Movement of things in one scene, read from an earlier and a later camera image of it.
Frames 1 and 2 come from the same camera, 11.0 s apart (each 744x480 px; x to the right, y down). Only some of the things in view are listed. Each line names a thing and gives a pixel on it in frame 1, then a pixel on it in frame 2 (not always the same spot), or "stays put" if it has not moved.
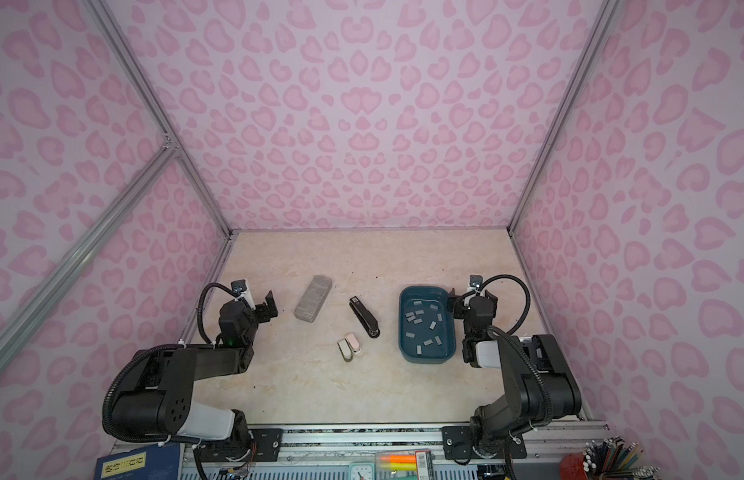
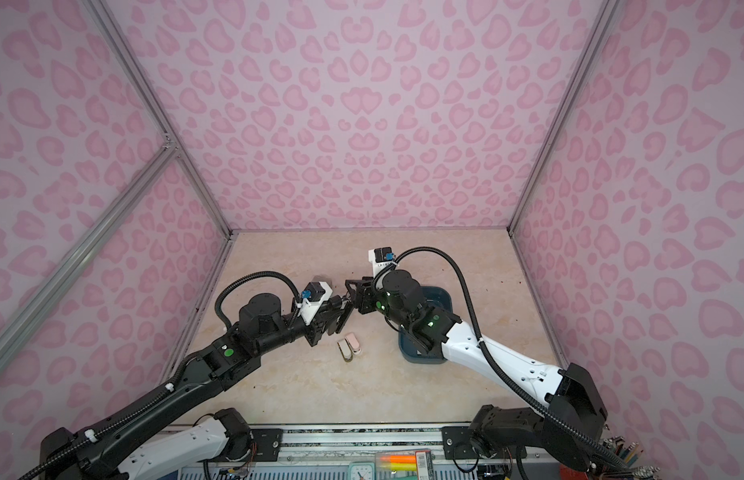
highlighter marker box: x=404 y=466 stays put
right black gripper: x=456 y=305 → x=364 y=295
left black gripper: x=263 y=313 → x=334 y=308
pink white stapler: x=348 y=346 stays put
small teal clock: x=362 y=471 stays put
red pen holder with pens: x=607 y=459 stays put
